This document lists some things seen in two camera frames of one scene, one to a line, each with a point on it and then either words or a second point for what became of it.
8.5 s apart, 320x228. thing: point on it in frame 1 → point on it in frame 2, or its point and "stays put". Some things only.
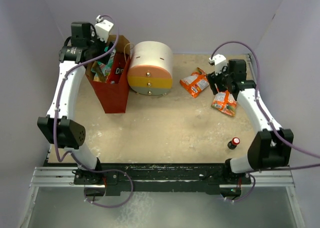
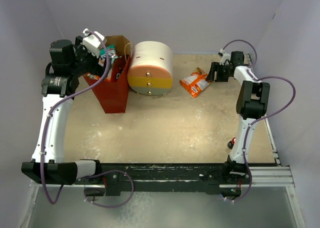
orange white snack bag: x=197 y=81 stays put
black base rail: x=109 y=180 stays put
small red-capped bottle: x=233 y=144 stays put
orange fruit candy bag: x=225 y=102 → x=97 y=77
